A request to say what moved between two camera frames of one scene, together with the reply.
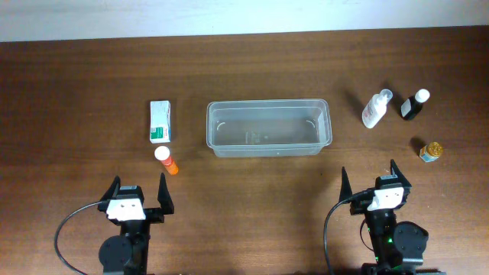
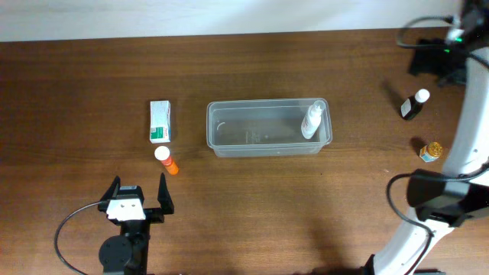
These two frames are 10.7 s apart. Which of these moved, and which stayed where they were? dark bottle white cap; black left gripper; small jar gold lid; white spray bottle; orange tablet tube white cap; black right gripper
Moved: black right gripper; white spray bottle
Stayed: orange tablet tube white cap; dark bottle white cap; black left gripper; small jar gold lid
